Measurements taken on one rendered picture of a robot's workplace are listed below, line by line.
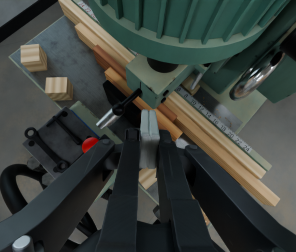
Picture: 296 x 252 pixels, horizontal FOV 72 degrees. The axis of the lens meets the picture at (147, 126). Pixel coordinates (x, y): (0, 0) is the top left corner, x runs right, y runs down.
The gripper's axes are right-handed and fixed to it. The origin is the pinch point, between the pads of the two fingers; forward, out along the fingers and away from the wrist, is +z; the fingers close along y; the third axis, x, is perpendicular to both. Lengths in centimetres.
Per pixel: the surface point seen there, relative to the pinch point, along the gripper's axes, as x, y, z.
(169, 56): 7.1, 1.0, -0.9
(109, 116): -5.4, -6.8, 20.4
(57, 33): 9.3, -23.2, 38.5
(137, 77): 3.3, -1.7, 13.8
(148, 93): 0.9, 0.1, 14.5
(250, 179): -15.1, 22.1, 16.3
